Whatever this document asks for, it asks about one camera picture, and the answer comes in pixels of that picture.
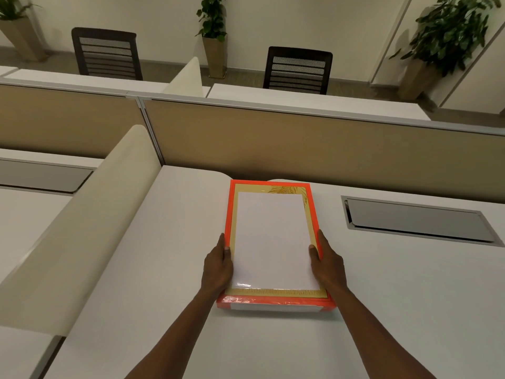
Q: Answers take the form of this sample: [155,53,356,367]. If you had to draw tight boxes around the person's left forearm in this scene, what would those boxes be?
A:
[125,287,224,379]

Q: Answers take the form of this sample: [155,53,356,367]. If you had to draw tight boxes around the person's right forearm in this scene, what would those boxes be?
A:
[326,286,436,379]

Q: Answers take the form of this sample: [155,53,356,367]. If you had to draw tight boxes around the cream curved desk divider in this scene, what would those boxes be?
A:
[161,57,204,98]
[0,124,163,337]

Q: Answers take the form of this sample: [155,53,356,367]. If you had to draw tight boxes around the potted plant in beige planter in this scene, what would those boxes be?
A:
[0,0,49,62]
[196,0,229,79]

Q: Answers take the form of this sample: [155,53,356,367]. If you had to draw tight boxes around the beige desk partition panel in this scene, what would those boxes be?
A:
[0,78,165,166]
[137,92,505,204]

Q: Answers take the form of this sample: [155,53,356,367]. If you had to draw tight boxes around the orange paper ream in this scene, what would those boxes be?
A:
[216,179,337,312]

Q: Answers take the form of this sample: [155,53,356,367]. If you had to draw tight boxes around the black mesh office chair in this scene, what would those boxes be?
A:
[263,46,334,95]
[71,27,144,81]

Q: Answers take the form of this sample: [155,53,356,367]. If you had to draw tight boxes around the large potted plant beige planter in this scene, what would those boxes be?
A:
[388,0,502,101]

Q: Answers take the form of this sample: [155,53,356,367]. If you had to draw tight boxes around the person's left hand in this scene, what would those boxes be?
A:
[201,233,234,297]

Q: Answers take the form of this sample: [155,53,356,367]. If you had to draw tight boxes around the person's right hand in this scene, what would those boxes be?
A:
[309,229,349,295]

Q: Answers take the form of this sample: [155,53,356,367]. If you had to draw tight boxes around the grey desk cable hatch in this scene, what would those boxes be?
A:
[341,196,505,248]
[0,157,94,196]

